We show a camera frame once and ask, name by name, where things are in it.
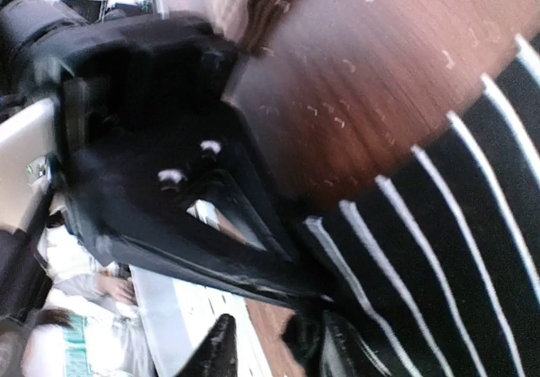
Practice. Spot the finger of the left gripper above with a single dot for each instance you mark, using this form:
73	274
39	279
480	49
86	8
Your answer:
189	196

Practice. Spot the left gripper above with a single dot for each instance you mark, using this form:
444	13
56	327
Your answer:
139	74

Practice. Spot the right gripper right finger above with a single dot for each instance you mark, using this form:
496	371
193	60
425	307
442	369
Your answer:
344	353

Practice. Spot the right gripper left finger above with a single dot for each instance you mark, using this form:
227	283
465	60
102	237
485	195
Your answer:
216	356

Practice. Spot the black white striped sock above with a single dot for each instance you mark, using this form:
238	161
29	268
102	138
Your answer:
437	267

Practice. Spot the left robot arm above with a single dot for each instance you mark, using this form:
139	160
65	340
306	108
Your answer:
34	18

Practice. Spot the person in background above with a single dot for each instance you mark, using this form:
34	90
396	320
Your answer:
89	326

